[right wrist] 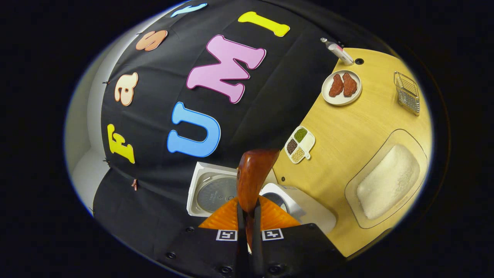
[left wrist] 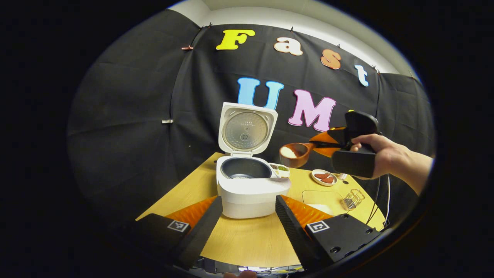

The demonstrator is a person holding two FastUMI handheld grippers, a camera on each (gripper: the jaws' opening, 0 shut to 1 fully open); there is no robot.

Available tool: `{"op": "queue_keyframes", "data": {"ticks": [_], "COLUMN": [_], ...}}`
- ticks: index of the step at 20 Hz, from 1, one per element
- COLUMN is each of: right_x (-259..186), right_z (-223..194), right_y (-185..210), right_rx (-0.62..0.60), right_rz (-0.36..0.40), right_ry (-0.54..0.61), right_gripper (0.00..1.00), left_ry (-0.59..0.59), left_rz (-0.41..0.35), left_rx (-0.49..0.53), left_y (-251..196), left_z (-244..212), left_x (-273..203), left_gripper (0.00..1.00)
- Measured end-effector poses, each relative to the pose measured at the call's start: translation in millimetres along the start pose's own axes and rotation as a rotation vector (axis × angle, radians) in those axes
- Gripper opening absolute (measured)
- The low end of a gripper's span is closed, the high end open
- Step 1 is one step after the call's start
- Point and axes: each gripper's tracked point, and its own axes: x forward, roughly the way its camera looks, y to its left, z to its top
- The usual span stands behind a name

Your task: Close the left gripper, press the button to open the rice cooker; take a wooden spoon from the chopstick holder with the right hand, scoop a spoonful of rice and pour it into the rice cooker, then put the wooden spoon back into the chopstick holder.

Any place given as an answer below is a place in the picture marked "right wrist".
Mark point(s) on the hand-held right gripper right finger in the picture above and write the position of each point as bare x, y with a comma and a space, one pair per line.
257, 255

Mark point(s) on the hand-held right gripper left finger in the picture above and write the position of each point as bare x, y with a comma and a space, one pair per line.
241, 247

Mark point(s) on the white rice cooker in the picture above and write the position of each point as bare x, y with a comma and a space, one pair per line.
308, 210

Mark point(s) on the wooden spoon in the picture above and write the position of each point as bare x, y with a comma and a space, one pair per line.
252, 173

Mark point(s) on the white rice pile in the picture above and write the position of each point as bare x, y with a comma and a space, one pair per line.
388, 181

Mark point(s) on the black backdrop cloth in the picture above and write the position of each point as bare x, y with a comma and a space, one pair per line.
162, 200

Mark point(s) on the white divided grain dish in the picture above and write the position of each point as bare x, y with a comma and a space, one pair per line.
307, 143

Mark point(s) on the white round plate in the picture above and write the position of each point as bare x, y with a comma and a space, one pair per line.
339, 101

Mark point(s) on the red meat piece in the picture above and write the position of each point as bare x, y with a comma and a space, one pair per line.
350, 84
336, 85

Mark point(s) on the clear plastic tray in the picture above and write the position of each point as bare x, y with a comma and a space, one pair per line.
418, 135

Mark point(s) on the small clear bottle pink label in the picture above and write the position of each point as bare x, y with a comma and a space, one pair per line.
339, 51

